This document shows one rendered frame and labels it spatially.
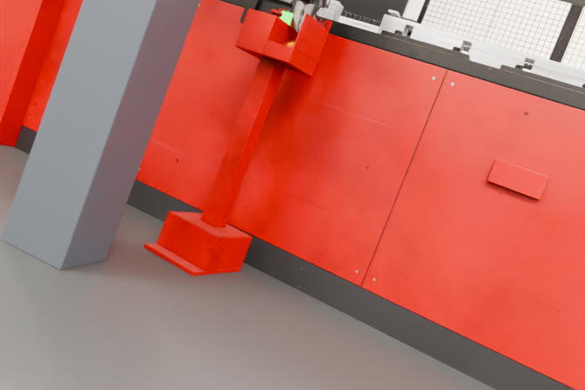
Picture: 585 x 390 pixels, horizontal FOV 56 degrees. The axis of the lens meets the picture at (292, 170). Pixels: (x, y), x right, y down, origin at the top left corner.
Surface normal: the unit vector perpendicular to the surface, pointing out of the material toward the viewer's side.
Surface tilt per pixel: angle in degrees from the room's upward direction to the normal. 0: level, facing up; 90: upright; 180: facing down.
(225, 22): 90
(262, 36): 90
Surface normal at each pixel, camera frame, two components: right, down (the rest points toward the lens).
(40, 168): -0.25, -0.03
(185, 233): -0.45, -0.11
